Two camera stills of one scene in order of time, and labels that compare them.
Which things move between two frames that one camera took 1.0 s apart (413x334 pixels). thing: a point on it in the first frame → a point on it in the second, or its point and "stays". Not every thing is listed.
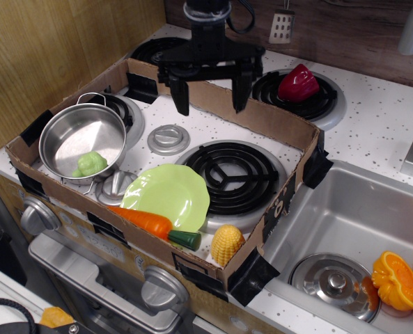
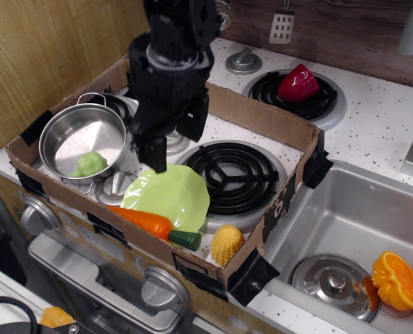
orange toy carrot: [157, 226] stays
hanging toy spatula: [282, 26] stays
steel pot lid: [337, 282] stays
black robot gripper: [209, 56] → [159, 93]
